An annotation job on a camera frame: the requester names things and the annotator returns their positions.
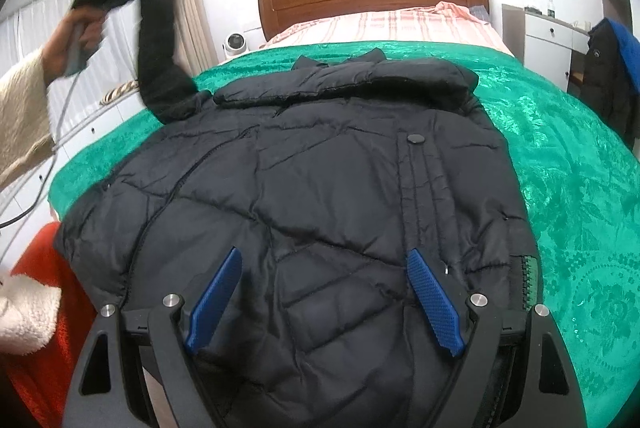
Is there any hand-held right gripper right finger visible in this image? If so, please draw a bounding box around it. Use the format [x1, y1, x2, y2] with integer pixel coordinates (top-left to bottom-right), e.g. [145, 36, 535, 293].
[406, 249, 586, 428]

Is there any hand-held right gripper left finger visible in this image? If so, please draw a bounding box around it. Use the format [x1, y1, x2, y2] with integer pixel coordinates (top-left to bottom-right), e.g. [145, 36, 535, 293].
[62, 246, 244, 428]

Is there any black puffer jacket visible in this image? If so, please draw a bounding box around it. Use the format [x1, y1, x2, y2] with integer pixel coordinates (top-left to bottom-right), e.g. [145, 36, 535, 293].
[52, 0, 546, 428]

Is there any person's left forearm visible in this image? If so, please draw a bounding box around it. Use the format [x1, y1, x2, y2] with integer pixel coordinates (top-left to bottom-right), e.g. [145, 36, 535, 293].
[0, 48, 66, 193]

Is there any person's left hand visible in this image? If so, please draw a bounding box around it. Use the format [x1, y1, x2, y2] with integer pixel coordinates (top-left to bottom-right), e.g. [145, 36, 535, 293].
[42, 5, 106, 81]

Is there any white sheer curtain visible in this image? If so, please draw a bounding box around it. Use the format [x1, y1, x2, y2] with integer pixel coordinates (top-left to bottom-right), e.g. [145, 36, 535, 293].
[0, 0, 151, 109]

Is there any striped cushion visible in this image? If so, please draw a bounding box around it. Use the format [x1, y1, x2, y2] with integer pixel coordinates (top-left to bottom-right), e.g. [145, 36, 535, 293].
[101, 80, 138, 106]

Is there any white window seat cabinet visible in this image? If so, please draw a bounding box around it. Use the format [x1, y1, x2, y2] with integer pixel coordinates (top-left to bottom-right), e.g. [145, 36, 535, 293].
[0, 100, 156, 259]

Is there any small white fan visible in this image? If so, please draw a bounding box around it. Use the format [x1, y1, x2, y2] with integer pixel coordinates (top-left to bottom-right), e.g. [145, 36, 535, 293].
[222, 32, 248, 57]

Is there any white fleece garment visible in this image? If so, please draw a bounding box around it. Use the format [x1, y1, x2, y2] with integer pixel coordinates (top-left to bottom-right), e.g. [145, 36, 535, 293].
[0, 272, 63, 356]

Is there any green patterned blanket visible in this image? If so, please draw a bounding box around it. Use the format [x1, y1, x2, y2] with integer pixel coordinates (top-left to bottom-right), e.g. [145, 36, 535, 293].
[47, 42, 640, 424]

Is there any pink striped bed sheet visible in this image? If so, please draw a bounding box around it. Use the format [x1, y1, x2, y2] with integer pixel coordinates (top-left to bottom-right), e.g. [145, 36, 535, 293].
[260, 0, 516, 56]

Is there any black coat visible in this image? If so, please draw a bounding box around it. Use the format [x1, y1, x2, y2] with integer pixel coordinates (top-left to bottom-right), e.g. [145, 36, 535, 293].
[580, 18, 640, 143]

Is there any white desk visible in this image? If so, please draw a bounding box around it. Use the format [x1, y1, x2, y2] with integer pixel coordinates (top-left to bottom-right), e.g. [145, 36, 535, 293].
[501, 4, 593, 93]

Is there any blue garment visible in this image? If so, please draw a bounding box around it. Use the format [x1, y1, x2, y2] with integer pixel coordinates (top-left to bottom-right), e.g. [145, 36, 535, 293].
[605, 18, 640, 91]

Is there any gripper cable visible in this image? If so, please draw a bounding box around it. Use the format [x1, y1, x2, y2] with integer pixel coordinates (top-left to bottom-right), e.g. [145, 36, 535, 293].
[0, 72, 81, 229]

